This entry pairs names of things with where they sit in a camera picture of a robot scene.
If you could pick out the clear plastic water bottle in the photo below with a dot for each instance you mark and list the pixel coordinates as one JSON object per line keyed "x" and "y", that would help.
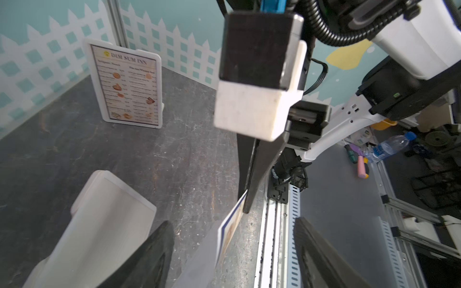
{"x": 390, "y": 147}

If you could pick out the dim sum menu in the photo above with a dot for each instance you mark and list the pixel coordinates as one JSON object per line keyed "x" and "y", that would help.
{"x": 228, "y": 227}
{"x": 126, "y": 84}

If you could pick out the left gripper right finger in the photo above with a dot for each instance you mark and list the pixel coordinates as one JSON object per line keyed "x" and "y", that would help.
{"x": 321, "y": 266}

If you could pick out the pink handled tool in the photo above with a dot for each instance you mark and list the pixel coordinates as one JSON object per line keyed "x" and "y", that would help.
{"x": 362, "y": 163}

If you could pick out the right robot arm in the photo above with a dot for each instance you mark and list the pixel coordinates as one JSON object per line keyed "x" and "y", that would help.
{"x": 422, "y": 40}

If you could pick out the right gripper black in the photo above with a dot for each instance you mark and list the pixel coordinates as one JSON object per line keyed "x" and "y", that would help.
{"x": 256, "y": 157}

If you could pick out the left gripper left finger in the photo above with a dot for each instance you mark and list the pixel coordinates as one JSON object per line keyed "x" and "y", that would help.
{"x": 149, "y": 265}

